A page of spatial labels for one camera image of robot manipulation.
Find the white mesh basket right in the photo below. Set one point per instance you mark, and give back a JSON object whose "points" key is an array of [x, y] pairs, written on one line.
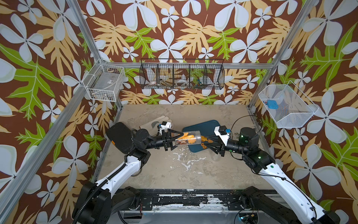
{"points": [[295, 107]]}

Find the clear cookie jar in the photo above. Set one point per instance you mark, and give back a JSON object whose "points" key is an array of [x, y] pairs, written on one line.
{"points": [[189, 138], [214, 156]]}

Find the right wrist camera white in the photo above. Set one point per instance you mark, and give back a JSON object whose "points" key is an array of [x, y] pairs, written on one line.
{"points": [[223, 133]]}

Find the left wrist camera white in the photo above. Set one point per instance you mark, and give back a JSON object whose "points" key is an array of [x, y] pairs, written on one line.
{"points": [[164, 126]]}

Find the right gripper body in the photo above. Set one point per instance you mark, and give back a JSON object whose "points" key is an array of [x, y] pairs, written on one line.
{"points": [[223, 149]]}

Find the white work glove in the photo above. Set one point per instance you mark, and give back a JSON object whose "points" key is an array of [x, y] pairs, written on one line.
{"points": [[152, 126]]}

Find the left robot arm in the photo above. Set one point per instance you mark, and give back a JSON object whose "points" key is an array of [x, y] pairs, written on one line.
{"points": [[96, 202]]}

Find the blue object in basket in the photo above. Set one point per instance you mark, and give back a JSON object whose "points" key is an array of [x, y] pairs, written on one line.
{"points": [[272, 104]]}

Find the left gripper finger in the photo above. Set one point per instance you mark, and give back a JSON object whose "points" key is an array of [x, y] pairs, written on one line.
{"points": [[176, 143], [175, 133]]}

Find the teal plastic tray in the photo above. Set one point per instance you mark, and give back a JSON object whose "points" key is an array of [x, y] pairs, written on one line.
{"points": [[205, 128]]}

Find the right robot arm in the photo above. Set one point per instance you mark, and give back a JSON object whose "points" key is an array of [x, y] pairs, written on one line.
{"points": [[300, 210]]}

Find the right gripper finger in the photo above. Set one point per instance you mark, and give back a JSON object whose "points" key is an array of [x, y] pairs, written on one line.
{"points": [[212, 138], [213, 148]]}

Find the black wire basket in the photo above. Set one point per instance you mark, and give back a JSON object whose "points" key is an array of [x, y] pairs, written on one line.
{"points": [[172, 73]]}

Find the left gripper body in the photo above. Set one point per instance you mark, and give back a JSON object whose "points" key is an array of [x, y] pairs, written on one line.
{"points": [[165, 144]]}

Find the black hard case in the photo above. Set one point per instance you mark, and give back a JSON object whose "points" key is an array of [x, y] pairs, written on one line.
{"points": [[121, 137]]}

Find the orange cookies on tray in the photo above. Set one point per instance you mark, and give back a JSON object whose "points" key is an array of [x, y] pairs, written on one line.
{"points": [[203, 140]]}

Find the clear cookie jar front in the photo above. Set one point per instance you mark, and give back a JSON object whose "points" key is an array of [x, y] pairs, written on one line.
{"points": [[189, 138]]}

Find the white wire basket left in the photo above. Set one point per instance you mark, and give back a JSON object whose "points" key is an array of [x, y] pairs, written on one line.
{"points": [[103, 82]]}

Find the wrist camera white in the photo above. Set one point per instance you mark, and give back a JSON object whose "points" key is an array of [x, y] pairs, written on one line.
{"points": [[164, 126], [223, 133]]}

